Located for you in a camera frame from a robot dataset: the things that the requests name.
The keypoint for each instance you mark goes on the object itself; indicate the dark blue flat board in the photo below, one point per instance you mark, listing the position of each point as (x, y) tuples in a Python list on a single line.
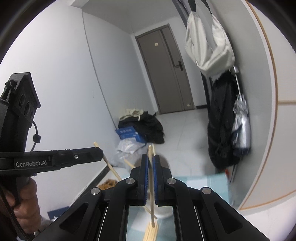
[(57, 212)]

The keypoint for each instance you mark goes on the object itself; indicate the blue cardboard box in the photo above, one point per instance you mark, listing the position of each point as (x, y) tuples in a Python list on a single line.
[(127, 133)]

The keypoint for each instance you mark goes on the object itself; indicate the bundle of wooden chopsticks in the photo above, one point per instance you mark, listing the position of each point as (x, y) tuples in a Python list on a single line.
[(150, 233)]

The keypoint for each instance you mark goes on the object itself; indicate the grey entrance door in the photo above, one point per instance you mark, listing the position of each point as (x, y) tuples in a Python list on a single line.
[(166, 76)]

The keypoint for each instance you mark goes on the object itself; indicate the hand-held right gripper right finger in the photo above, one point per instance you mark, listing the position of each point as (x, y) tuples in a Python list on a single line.
[(156, 180)]

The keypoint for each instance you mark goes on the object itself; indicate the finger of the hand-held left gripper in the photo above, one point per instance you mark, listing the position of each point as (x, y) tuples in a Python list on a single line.
[(78, 155)]

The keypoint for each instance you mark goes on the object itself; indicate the person's left hand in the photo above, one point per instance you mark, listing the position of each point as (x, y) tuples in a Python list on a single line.
[(29, 208)]

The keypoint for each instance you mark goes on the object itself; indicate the cream hoodie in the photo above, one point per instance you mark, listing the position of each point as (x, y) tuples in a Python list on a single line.
[(131, 113)]

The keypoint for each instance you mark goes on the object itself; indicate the white shoulder bag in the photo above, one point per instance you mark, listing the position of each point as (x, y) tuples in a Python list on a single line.
[(208, 46)]

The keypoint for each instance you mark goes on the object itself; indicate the white utensil holder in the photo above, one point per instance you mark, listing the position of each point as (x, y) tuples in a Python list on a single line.
[(164, 162)]

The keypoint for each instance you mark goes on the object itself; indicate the wooden chopstick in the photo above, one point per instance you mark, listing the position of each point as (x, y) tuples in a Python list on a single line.
[(130, 163), (111, 165), (152, 217)]

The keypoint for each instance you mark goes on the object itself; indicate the black bag on floor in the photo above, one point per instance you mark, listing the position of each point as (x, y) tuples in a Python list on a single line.
[(151, 129)]

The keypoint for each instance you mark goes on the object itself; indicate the teal checked tablecloth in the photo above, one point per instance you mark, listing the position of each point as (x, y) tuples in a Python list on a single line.
[(208, 183)]

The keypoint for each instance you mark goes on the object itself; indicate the white cabinet with wood trim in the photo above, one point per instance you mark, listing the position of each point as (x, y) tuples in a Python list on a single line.
[(272, 115)]

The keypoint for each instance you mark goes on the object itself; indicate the silver folded umbrella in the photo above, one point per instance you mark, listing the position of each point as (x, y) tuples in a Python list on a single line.
[(241, 129)]

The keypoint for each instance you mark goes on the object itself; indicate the black backpack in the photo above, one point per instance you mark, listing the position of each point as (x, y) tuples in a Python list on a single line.
[(219, 120)]

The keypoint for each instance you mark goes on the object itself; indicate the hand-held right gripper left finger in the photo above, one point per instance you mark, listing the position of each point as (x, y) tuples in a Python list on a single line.
[(145, 180)]

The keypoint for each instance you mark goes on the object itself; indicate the grey plastic bag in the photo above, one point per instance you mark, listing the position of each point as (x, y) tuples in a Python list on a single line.
[(126, 148)]

